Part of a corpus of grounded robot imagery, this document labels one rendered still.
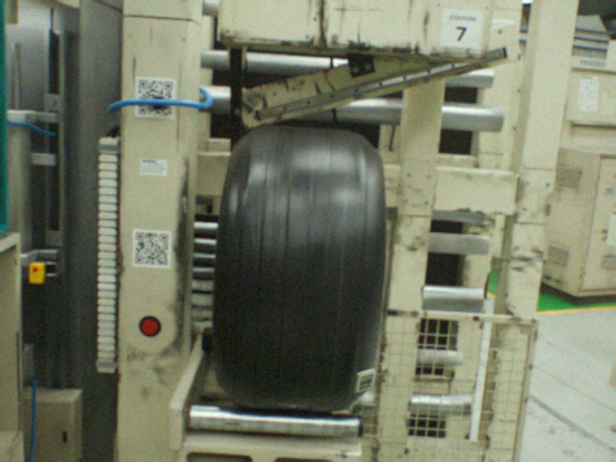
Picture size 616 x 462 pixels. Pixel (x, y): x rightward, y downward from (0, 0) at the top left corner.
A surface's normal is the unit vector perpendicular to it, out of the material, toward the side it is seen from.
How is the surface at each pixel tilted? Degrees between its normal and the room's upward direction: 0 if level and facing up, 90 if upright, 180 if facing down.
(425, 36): 90
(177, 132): 90
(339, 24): 90
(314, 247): 68
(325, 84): 90
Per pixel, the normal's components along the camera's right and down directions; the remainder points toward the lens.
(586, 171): -0.92, 0.01
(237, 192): -0.64, -0.40
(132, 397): 0.00, 0.20
